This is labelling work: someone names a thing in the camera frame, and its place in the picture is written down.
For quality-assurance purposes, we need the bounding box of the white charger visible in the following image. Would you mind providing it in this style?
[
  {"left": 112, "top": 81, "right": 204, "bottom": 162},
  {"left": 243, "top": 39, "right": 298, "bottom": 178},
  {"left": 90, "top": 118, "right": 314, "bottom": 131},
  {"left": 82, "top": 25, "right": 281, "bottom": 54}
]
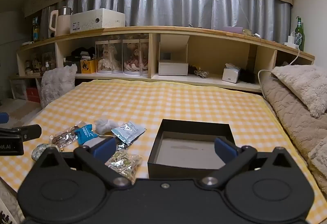
[{"left": 286, "top": 31, "right": 299, "bottom": 49}]

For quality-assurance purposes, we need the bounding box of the group of small figurines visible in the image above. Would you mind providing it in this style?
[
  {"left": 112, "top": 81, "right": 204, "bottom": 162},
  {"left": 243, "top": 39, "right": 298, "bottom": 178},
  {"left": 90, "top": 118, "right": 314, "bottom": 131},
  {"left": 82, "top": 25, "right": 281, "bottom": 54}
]
[{"left": 24, "top": 51, "right": 57, "bottom": 74}]

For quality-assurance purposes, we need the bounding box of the doll in clear case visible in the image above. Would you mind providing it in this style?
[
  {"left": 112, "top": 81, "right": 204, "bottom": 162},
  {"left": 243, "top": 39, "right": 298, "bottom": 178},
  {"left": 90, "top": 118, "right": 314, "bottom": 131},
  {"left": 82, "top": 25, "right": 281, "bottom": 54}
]
[
  {"left": 122, "top": 39, "right": 149, "bottom": 74},
  {"left": 95, "top": 39, "right": 123, "bottom": 75}
]

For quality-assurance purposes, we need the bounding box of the yellow checked blanket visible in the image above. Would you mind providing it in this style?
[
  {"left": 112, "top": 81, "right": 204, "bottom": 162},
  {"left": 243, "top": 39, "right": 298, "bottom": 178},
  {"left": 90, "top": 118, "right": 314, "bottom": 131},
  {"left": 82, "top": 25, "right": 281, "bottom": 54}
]
[{"left": 0, "top": 79, "right": 323, "bottom": 224}]

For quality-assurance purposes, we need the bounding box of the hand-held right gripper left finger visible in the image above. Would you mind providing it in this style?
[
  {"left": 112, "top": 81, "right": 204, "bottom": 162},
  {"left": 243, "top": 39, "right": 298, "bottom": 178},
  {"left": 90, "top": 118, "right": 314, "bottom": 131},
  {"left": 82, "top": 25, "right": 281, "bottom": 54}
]
[{"left": 34, "top": 136, "right": 131, "bottom": 187}]

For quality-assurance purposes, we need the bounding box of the white kettle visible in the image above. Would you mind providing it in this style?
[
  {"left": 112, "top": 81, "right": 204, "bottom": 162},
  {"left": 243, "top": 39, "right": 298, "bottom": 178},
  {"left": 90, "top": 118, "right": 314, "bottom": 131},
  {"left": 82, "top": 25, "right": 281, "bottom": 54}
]
[{"left": 48, "top": 10, "right": 73, "bottom": 37}]

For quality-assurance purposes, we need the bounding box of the pink flat box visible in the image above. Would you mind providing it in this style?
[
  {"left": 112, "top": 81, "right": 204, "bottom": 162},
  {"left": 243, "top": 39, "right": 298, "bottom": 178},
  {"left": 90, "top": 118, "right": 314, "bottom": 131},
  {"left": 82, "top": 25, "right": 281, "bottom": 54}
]
[{"left": 221, "top": 26, "right": 245, "bottom": 33}]

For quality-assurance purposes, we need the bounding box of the dark brown laces packet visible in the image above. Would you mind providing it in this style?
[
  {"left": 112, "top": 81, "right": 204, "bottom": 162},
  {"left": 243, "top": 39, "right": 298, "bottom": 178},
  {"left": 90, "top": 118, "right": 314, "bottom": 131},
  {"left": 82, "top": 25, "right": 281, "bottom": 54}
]
[{"left": 116, "top": 140, "right": 134, "bottom": 151}]

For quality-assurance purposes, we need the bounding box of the grey curtain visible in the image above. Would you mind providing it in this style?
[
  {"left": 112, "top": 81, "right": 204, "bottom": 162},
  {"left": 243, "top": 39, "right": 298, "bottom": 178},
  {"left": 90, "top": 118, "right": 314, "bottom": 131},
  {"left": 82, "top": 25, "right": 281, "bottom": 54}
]
[{"left": 40, "top": 0, "right": 292, "bottom": 44}]

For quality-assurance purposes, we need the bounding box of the white charger cable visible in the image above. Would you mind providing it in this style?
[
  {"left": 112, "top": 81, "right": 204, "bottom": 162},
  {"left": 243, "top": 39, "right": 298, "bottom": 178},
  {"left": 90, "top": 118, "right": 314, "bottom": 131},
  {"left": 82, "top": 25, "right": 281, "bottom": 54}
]
[{"left": 258, "top": 47, "right": 301, "bottom": 93}]

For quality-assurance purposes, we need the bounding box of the wooden shelf unit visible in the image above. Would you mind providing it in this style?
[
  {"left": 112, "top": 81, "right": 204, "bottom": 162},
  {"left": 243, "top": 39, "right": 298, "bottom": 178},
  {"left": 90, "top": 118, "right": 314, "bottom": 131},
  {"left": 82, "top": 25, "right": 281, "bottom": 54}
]
[{"left": 10, "top": 25, "right": 315, "bottom": 93}]

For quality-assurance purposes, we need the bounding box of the beige laces clear packet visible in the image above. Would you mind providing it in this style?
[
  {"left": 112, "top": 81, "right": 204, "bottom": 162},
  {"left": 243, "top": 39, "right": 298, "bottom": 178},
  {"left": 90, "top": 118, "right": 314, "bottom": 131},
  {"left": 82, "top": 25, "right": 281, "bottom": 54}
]
[{"left": 49, "top": 123, "right": 83, "bottom": 149}]

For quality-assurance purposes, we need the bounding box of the clear plastic box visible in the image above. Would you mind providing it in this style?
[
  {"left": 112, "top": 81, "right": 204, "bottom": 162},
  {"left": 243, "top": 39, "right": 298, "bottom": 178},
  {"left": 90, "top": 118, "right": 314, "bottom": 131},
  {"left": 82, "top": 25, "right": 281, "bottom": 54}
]
[{"left": 10, "top": 78, "right": 29, "bottom": 101}]

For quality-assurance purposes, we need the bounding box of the green patterned fabric ball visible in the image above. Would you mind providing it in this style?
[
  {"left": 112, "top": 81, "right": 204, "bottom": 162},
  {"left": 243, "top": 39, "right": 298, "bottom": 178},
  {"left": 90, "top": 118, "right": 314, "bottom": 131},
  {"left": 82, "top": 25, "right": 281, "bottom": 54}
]
[{"left": 31, "top": 144, "right": 52, "bottom": 162}]

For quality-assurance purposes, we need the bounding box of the knotted rope bundle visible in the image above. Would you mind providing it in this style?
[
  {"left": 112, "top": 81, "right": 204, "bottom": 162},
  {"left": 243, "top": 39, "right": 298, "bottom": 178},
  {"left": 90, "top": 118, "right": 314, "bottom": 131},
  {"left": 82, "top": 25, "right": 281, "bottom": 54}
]
[{"left": 189, "top": 65, "right": 208, "bottom": 79}]

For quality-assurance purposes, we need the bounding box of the beige fluffy pillow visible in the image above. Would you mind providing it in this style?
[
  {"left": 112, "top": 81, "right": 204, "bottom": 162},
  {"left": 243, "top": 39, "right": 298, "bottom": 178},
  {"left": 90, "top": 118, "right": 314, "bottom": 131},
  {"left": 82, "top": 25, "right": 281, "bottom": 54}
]
[{"left": 271, "top": 64, "right": 327, "bottom": 119}]

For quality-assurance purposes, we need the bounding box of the beaded cord clear packet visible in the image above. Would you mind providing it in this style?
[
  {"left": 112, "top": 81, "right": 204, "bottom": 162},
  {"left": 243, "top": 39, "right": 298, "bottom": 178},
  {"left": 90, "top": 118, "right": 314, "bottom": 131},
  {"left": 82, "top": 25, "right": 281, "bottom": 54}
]
[{"left": 105, "top": 150, "right": 144, "bottom": 185}]

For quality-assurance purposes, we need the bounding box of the brown quilted blanket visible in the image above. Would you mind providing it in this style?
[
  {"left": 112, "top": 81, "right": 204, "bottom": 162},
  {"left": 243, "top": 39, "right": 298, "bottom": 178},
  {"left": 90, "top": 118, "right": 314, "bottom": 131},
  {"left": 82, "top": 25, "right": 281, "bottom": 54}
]
[{"left": 260, "top": 75, "right": 327, "bottom": 199}]

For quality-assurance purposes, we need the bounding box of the blue label bottle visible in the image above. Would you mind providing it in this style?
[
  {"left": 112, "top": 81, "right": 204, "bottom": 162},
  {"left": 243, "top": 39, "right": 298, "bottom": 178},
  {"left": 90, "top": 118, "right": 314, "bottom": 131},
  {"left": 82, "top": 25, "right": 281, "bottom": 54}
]
[{"left": 31, "top": 17, "right": 41, "bottom": 42}]

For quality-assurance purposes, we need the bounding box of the blue plastic packet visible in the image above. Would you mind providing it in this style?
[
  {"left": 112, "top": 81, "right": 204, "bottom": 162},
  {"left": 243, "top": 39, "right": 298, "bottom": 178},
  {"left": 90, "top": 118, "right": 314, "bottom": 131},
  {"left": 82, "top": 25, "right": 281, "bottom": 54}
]
[{"left": 74, "top": 124, "right": 99, "bottom": 142}]

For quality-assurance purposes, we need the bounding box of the white tissue box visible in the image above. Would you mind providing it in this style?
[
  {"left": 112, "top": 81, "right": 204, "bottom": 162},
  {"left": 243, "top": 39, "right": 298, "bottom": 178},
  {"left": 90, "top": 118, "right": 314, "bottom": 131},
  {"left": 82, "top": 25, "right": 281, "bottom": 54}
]
[{"left": 221, "top": 63, "right": 242, "bottom": 84}]

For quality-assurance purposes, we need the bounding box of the red small box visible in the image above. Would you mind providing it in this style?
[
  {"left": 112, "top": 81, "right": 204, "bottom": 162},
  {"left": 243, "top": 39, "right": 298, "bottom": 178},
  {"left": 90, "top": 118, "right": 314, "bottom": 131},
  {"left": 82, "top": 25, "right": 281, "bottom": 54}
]
[{"left": 25, "top": 87, "right": 41, "bottom": 103}]

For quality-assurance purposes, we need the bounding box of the green beer bottle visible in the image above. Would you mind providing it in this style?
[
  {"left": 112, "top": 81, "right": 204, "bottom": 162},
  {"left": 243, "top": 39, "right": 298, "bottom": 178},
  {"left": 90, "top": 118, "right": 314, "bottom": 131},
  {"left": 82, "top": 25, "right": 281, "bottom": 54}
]
[{"left": 295, "top": 16, "right": 305, "bottom": 51}]

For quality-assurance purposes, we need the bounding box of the light blue white sachet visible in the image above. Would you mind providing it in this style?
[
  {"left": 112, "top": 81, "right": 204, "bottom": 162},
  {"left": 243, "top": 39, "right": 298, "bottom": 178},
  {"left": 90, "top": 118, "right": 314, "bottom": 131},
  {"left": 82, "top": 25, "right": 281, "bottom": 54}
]
[{"left": 111, "top": 121, "right": 147, "bottom": 145}]

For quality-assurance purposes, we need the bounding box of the black cloth pile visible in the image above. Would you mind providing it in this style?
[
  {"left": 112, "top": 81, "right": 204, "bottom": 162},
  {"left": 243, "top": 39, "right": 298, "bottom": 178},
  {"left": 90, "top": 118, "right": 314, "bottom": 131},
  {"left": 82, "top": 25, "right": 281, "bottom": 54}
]
[{"left": 64, "top": 47, "right": 96, "bottom": 68}]

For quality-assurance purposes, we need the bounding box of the white cotton wad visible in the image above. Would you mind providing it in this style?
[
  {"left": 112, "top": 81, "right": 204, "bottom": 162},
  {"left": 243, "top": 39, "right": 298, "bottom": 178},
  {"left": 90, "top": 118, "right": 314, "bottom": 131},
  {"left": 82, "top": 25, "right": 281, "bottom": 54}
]
[{"left": 95, "top": 118, "right": 117, "bottom": 135}]

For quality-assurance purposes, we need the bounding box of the white fluffy pillow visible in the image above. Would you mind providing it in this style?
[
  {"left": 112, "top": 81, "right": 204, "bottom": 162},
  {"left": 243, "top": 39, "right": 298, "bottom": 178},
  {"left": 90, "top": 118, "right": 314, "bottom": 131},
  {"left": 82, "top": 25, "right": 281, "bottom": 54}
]
[{"left": 40, "top": 63, "right": 78, "bottom": 110}]

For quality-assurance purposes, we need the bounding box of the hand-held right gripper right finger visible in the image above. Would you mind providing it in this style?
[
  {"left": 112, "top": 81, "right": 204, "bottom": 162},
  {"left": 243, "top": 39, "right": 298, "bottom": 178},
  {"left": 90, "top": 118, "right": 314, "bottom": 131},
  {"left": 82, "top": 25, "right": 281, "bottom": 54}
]
[{"left": 199, "top": 137, "right": 298, "bottom": 187}]

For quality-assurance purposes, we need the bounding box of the yellow small box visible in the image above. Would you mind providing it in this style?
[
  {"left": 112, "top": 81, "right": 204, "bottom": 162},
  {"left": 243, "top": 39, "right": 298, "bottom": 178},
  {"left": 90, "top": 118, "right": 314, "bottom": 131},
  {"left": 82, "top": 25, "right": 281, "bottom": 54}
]
[{"left": 80, "top": 58, "right": 97, "bottom": 74}]

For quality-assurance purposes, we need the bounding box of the white open box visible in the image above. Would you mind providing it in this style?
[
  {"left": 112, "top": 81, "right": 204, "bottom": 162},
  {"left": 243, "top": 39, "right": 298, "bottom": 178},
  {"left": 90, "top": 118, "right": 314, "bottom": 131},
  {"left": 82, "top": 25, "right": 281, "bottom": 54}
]
[{"left": 158, "top": 35, "right": 190, "bottom": 77}]

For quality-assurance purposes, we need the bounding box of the steel cup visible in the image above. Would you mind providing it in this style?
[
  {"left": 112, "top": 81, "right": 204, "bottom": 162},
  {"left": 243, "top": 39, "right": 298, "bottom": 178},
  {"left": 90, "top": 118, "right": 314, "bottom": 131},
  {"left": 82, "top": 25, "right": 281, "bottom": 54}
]
[{"left": 58, "top": 6, "right": 74, "bottom": 16}]

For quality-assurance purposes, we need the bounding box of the black cardboard box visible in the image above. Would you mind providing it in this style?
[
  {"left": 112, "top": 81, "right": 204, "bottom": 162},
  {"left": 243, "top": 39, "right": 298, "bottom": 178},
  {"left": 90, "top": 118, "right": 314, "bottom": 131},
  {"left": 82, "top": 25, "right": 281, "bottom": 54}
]
[{"left": 147, "top": 118, "right": 236, "bottom": 180}]

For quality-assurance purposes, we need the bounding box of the white cardboard box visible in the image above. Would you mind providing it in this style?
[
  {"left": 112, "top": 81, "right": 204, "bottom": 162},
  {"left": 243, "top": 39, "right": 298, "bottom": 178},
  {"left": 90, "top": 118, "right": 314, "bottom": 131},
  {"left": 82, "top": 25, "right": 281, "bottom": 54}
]
[{"left": 69, "top": 8, "right": 126, "bottom": 35}]

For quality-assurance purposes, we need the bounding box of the black fluffy item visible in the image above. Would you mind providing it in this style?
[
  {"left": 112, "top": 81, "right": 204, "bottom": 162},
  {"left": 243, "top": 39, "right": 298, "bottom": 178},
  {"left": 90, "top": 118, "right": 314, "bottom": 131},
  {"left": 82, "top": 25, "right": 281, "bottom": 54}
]
[{"left": 240, "top": 68, "right": 257, "bottom": 85}]

